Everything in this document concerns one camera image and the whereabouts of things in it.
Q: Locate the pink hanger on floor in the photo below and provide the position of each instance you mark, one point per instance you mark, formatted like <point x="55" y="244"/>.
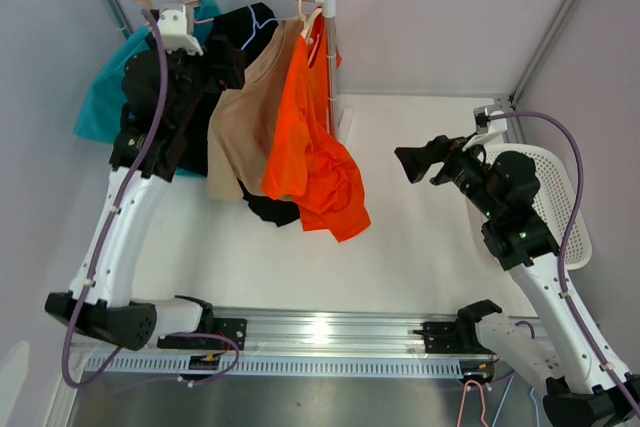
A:
<point x="472" y="400"/>

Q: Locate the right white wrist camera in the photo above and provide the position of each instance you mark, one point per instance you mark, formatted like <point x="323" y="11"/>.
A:
<point x="490" y="124"/>

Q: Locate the black t shirt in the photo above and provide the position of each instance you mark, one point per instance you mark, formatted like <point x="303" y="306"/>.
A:
<point x="236" y="25"/>

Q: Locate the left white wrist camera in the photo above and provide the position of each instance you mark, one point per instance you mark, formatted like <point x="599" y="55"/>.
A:
<point x="176" y="24"/>

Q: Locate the beige wooden hanger right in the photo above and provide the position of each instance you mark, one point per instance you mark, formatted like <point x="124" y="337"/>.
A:
<point x="312" y="30"/>

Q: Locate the blue hanger on floor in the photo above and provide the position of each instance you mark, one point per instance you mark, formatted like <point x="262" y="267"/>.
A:
<point x="532" y="395"/>

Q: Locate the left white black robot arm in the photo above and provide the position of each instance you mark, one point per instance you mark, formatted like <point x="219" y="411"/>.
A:
<point x="162" y="91"/>

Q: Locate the beige t shirt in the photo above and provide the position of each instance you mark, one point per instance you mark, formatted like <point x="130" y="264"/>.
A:
<point x="242" y="127"/>

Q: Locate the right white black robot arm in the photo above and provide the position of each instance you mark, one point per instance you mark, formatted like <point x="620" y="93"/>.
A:
<point x="581" y="381"/>

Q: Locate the aluminium mounting rail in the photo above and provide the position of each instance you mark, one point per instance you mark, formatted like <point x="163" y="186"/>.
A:
<point x="299" y="343"/>

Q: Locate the light blue wire hanger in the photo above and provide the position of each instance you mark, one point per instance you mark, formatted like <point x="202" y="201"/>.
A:
<point x="259" y="28"/>

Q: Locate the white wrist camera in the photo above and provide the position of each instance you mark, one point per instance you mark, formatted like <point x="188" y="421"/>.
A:
<point x="490" y="124"/>
<point x="176" y="24"/>

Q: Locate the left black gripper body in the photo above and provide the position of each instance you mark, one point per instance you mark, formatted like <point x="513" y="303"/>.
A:
<point x="221" y="77"/>

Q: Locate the orange t shirt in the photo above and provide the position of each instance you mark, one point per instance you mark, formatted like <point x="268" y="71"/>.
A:
<point x="306" y="163"/>

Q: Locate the teal t shirt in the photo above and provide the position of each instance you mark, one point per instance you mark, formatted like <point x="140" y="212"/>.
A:
<point x="99" y="118"/>

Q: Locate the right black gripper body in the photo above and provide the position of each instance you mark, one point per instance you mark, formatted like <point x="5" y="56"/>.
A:
<point x="462" y="168"/>

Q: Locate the white plastic basket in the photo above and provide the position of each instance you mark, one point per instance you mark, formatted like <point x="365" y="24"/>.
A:
<point x="554" y="200"/>

